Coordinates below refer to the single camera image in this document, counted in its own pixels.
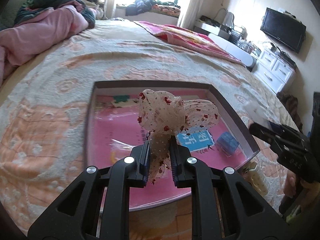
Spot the white desk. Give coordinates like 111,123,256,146
194,20,232,40

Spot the green quilted headboard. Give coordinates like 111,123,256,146
0,0,33,30

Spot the blue printed card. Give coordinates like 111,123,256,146
176,127,215,153

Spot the black set-top box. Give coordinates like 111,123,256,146
279,52,298,68

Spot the person's right hand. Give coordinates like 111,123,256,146
284,171,298,198

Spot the pink quilt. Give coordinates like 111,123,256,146
0,5,89,80

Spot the white bed footboard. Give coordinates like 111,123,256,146
207,32,258,72

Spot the floral mesh hair scrunchie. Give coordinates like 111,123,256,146
137,89,219,185

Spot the dark floral quilt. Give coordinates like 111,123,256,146
14,0,97,29

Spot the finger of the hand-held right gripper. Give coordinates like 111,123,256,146
268,123,307,142
248,122,278,146

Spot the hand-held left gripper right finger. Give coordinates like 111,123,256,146
168,135,294,240

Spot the black flat television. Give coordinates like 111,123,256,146
260,7,307,54

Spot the beige and orange bed blanket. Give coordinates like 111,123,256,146
0,20,304,240

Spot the red and pink blanket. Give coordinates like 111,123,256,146
134,20,247,67

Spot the floral cushion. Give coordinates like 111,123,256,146
150,2,181,18

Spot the white drawer cabinet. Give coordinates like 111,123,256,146
252,46,297,94

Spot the shallow box with pink lining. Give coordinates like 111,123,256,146
86,80,260,212

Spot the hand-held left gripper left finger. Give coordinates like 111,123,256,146
27,132,150,240

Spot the pile of dark clothes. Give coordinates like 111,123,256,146
125,0,157,16

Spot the cream hair claw clip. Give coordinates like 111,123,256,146
244,161,268,195

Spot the clear bag with yellow ring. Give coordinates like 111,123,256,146
107,137,140,170

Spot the small blue box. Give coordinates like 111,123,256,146
216,132,240,157

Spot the brown patterned cloth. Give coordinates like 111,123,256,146
277,92,303,133

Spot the white window bench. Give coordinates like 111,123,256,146
115,4,180,26

